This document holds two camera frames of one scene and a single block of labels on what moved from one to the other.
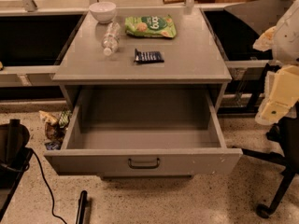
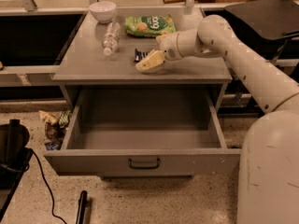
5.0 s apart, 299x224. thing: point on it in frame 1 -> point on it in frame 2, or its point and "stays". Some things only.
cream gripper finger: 284,93 -> 150,61
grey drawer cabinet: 144,47 stays
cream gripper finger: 266,40 -> 164,34
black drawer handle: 143,167 stays
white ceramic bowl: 103,12 stays
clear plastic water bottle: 111,38 stays
